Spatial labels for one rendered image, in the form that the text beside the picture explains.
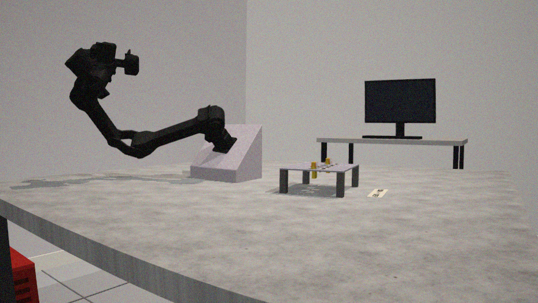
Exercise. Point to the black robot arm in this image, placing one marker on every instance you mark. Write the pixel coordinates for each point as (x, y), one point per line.
(90, 86)

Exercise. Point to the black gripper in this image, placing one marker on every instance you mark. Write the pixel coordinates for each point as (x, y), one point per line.
(130, 64)

